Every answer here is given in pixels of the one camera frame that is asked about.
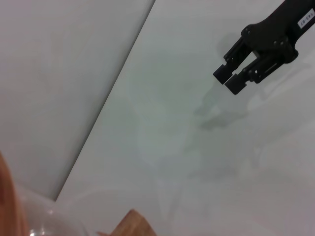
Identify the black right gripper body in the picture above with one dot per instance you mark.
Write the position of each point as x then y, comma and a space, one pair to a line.
273, 32

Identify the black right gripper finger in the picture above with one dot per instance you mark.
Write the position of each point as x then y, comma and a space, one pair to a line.
253, 71
233, 60

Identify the wooden dispenser stand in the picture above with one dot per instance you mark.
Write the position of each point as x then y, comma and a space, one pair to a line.
133, 223

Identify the glass water dispenser jar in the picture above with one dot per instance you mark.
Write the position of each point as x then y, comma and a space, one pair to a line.
49, 221

